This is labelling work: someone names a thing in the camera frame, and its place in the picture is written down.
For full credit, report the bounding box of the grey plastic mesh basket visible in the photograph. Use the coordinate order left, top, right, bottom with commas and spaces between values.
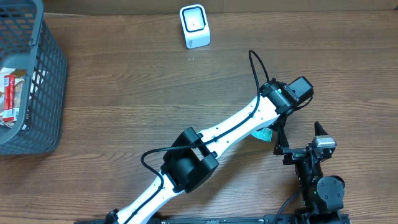
1, 0, 68, 155

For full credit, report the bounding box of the teal tissue pack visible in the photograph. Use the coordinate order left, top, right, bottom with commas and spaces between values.
251, 128, 273, 142

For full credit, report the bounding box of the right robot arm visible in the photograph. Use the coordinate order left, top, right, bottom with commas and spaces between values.
274, 118, 350, 223

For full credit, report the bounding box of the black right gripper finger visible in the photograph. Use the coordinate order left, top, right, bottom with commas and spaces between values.
314, 121, 328, 136
273, 117, 290, 156

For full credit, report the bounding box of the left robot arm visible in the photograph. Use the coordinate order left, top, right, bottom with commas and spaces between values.
105, 77, 314, 223

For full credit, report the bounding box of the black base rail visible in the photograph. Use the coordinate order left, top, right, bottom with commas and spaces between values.
74, 214, 351, 224

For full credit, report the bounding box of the white barcode scanner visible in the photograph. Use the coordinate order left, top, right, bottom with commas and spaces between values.
179, 4, 211, 49

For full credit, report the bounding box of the red snack bar wrapper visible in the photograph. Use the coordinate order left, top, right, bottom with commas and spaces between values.
2, 73, 15, 121

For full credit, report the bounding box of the brown nut snack pouch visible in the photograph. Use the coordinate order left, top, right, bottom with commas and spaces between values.
1, 67, 27, 128

